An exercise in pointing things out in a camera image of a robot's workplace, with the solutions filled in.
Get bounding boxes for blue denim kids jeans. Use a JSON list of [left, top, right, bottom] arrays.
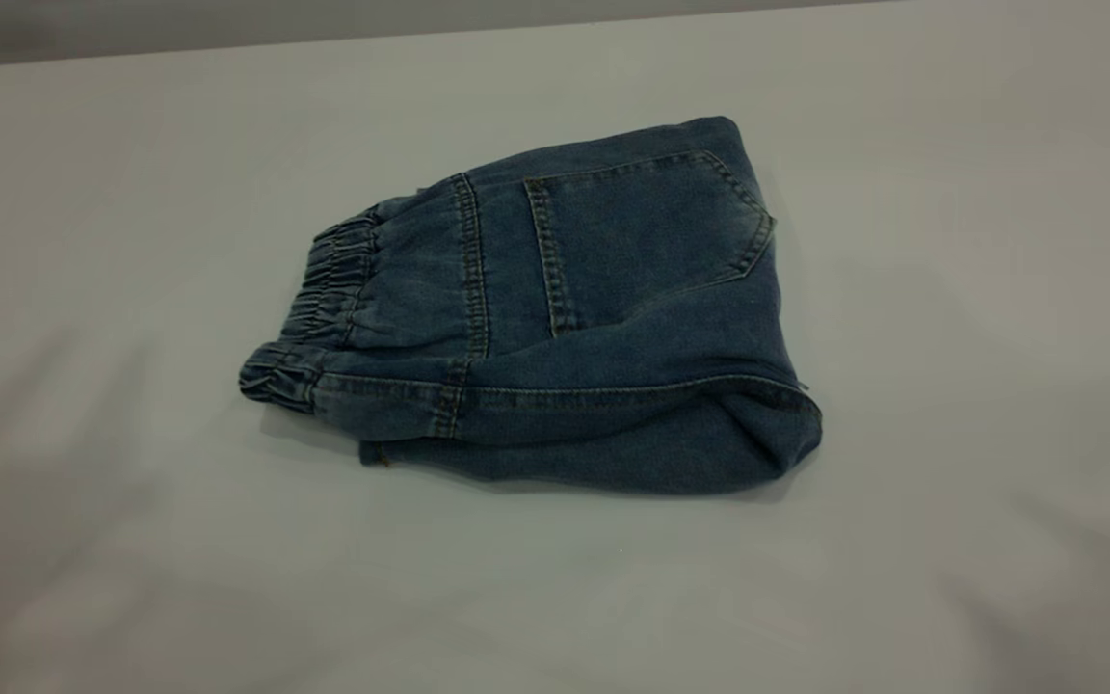
[[237, 116, 825, 498]]

